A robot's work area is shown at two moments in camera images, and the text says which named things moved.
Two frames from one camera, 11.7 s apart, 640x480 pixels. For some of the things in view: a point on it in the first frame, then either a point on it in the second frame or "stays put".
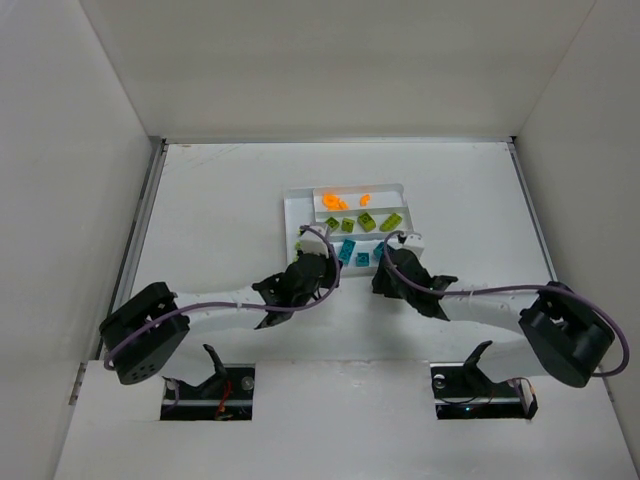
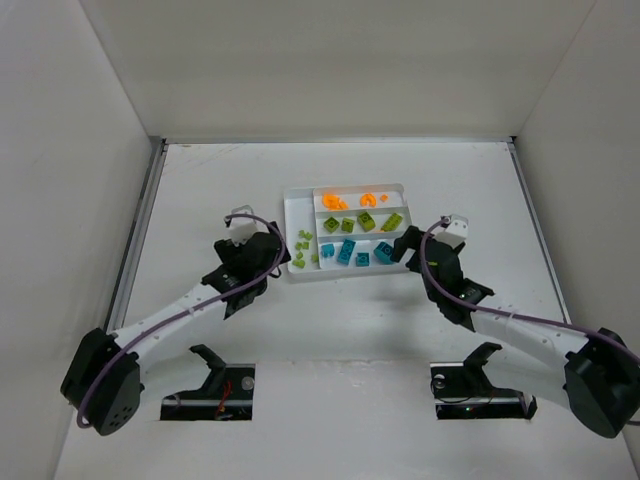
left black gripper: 310,265 to 270,245
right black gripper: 400,262 to 415,247
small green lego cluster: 298,244 stays put
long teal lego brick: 346,251 stays put
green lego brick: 332,222 stays put
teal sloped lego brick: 378,251 stays put
